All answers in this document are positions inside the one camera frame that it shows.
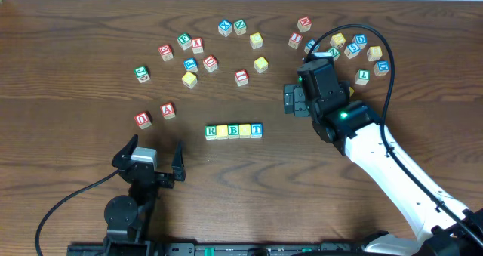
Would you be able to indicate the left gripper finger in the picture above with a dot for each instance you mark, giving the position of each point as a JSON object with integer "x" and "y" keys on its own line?
{"x": 177, "y": 164}
{"x": 122, "y": 159}

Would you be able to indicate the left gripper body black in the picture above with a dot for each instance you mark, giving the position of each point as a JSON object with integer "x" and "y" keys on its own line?
{"x": 158, "y": 176}

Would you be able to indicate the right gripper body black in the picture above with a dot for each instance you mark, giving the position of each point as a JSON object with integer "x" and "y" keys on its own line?
{"x": 294, "y": 100}

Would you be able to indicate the green R block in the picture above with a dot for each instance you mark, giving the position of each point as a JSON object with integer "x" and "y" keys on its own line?
{"x": 211, "y": 132}

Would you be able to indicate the green B block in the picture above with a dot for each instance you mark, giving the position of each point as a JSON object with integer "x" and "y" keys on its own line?
{"x": 233, "y": 131}

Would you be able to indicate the blue T block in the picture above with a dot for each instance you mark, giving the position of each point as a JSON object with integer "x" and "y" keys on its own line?
{"x": 256, "y": 130}

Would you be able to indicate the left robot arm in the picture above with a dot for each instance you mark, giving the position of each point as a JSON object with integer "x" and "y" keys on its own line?
{"x": 128, "y": 216}

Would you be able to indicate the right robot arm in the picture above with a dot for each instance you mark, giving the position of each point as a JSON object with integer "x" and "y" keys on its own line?
{"x": 442, "y": 225}

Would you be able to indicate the green Z block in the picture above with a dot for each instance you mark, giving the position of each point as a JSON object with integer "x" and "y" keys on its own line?
{"x": 334, "y": 53}

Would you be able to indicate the red U block lower left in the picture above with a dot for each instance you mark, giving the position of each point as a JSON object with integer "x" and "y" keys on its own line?
{"x": 143, "y": 120}

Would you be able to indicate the red u block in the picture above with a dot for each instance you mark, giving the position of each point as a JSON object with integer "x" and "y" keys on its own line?
{"x": 143, "y": 120}
{"x": 210, "y": 63}

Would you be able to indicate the green L block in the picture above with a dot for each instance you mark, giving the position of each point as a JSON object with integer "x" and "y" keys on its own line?
{"x": 362, "y": 77}

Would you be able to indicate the blue L block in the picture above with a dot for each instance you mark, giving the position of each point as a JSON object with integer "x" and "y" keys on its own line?
{"x": 311, "y": 45}

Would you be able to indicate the blue 5 block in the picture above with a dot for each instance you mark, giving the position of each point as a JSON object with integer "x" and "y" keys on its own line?
{"x": 352, "y": 50}

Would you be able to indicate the red I block right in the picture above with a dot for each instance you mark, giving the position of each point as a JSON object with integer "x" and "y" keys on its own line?
{"x": 295, "y": 40}

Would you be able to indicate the red i block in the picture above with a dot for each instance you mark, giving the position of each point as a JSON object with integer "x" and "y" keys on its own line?
{"x": 295, "y": 40}
{"x": 241, "y": 77}

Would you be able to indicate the red A block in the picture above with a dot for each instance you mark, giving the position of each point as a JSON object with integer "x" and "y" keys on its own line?
{"x": 167, "y": 111}

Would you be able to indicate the blue D block upper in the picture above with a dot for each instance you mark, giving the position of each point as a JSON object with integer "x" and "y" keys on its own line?
{"x": 360, "y": 40}

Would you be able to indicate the blue d block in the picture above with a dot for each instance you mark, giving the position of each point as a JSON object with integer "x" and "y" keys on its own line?
{"x": 381, "y": 68}
{"x": 360, "y": 40}

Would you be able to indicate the yellow 8 block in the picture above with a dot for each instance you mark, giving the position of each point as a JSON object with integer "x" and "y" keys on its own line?
{"x": 374, "y": 53}

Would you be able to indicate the blue D block right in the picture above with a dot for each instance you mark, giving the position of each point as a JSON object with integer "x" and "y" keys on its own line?
{"x": 381, "y": 68}

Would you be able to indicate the red H block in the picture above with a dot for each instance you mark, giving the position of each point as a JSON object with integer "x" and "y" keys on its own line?
{"x": 304, "y": 24}

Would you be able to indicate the red I block centre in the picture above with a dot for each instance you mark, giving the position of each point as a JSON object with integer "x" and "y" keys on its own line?
{"x": 241, "y": 77}

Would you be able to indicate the green J block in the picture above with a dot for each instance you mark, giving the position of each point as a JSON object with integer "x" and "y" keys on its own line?
{"x": 142, "y": 74}

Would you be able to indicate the green N block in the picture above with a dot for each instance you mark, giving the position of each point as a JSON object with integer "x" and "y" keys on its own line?
{"x": 240, "y": 27}

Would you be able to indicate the blue P block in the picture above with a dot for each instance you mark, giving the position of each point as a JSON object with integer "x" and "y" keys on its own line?
{"x": 190, "y": 65}

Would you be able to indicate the red U block upper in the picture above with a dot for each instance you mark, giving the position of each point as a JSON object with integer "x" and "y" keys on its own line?
{"x": 210, "y": 63}

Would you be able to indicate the blue X block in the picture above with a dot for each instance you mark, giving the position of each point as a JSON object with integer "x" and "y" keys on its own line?
{"x": 225, "y": 28}

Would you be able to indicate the red block upper left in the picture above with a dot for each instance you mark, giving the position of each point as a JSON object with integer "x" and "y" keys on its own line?
{"x": 166, "y": 52}

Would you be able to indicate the red Y block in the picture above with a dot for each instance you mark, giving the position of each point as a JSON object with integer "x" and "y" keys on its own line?
{"x": 197, "y": 45}

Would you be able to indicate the green F block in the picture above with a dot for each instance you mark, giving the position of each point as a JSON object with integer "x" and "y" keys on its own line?
{"x": 184, "y": 40}

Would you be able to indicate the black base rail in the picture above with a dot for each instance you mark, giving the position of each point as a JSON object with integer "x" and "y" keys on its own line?
{"x": 190, "y": 249}

